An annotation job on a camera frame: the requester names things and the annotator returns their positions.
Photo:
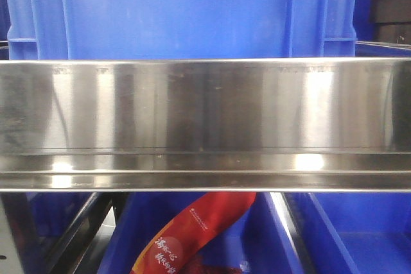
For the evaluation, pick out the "stainless steel rail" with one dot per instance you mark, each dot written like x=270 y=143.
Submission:
x=285 y=124

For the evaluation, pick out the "blue bin lower middle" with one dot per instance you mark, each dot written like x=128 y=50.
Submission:
x=257 y=243

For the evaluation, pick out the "large blue plastic crate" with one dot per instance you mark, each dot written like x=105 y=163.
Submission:
x=166 y=29

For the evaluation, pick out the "red snack package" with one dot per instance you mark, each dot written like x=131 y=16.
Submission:
x=174 y=245

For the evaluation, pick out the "blue bin lower right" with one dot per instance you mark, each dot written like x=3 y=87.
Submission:
x=354 y=232

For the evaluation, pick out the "blue bin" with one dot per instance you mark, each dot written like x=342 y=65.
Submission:
x=257 y=243
x=354 y=232

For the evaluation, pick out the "black metal frame bar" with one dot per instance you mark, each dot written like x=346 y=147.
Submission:
x=67 y=253

